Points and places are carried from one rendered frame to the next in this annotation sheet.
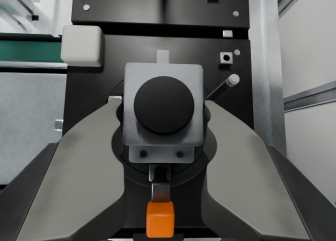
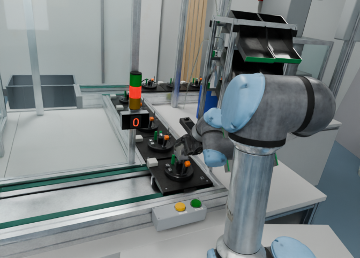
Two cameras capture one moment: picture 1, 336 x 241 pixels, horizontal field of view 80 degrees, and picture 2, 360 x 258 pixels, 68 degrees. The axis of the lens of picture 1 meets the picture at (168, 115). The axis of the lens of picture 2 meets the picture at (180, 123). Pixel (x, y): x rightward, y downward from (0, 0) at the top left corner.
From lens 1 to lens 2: 1.14 m
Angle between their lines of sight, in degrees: 59
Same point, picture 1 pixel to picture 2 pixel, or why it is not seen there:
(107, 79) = (160, 167)
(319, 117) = (224, 177)
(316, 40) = not seen: hidden behind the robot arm
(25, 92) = (133, 182)
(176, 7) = (169, 154)
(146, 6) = (162, 155)
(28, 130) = (138, 189)
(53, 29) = (140, 164)
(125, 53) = (162, 162)
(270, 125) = (204, 169)
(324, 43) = not seen: hidden behind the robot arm
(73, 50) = (151, 161)
